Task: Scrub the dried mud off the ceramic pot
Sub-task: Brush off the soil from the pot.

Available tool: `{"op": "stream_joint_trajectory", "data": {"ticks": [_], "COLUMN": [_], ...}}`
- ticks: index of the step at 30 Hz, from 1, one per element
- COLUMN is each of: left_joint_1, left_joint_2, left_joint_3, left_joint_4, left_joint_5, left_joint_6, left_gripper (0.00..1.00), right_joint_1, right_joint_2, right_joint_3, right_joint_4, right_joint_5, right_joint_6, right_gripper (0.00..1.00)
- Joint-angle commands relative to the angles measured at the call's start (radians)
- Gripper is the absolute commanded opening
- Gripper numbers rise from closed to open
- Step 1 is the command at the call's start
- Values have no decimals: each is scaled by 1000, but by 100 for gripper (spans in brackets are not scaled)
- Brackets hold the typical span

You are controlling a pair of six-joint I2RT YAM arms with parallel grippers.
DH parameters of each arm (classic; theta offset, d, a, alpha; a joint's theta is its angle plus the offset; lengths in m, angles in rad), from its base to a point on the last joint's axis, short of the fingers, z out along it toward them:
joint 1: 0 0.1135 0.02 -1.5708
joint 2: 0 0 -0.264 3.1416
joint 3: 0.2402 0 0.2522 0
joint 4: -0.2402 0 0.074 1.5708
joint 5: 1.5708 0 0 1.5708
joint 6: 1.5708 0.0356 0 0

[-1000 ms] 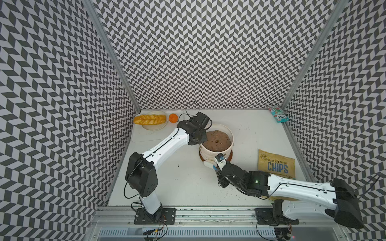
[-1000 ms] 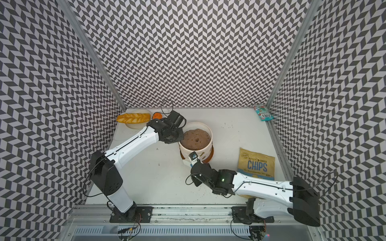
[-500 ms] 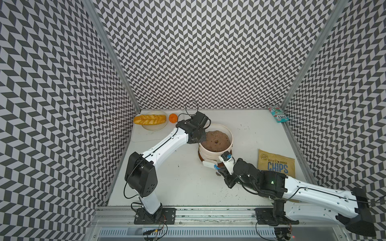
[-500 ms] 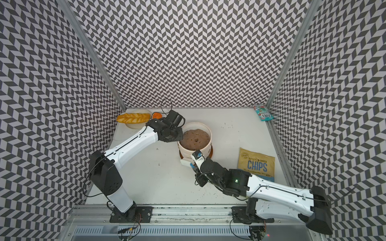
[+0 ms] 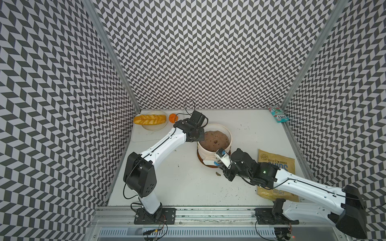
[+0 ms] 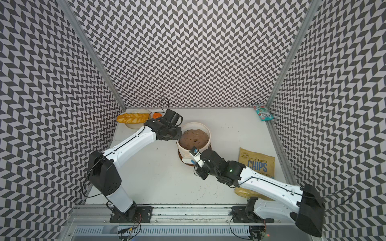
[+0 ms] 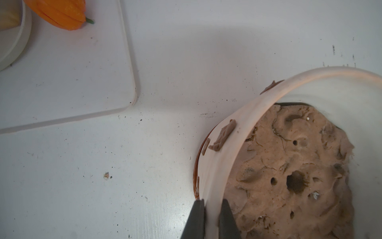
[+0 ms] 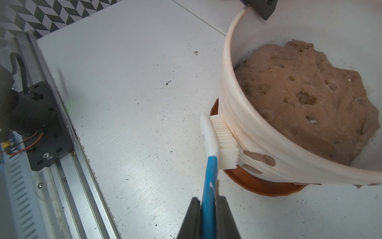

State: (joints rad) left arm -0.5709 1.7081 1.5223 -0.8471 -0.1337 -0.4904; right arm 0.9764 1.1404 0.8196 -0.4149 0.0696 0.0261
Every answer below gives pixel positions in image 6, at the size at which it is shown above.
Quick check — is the white ceramic pot with mud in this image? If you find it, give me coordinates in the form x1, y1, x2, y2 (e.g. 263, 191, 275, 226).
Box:
177, 122, 212, 159

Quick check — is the blue white scrub brush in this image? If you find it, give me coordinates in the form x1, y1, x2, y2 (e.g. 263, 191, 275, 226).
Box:
182, 158, 196, 166

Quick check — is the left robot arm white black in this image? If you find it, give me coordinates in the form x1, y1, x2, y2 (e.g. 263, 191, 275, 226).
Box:
86, 115, 183, 214

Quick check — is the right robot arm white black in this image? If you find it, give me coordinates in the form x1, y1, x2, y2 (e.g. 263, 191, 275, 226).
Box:
190, 148, 326, 238

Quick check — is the orange toy fruit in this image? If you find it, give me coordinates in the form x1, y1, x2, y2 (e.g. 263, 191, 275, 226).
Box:
152, 112, 162, 119

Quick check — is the white bowl plate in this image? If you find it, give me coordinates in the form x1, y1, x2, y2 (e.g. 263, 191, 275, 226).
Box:
125, 109, 150, 130

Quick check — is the terracotta saucer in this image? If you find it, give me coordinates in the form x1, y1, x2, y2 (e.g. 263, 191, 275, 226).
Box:
178, 151, 195, 167

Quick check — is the toy bread loaf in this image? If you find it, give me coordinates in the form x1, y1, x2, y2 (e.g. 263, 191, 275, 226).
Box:
117, 113, 149, 124

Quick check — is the yellow chips bag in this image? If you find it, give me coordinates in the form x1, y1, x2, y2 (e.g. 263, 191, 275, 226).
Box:
234, 148, 275, 201

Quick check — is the white cutting board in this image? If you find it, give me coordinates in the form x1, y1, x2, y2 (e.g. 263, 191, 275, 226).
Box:
123, 109, 166, 134

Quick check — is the teal snack packet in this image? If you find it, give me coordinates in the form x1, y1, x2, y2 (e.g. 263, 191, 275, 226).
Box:
253, 104, 274, 121

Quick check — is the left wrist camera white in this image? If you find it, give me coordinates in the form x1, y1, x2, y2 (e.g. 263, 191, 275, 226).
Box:
162, 109, 183, 127

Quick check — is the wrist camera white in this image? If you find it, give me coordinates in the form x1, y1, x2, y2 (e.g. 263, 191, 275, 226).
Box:
162, 109, 183, 127
190, 147, 203, 168

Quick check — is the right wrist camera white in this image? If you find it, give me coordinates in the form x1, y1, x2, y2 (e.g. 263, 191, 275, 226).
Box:
190, 147, 203, 168

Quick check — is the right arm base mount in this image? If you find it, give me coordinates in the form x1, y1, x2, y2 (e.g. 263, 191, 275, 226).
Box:
230, 197, 274, 224

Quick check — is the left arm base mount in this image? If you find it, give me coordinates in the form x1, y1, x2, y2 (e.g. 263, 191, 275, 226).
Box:
110, 205, 153, 224

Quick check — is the aluminium front rail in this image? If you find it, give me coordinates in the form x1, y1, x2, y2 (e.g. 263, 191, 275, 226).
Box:
70, 201, 295, 225

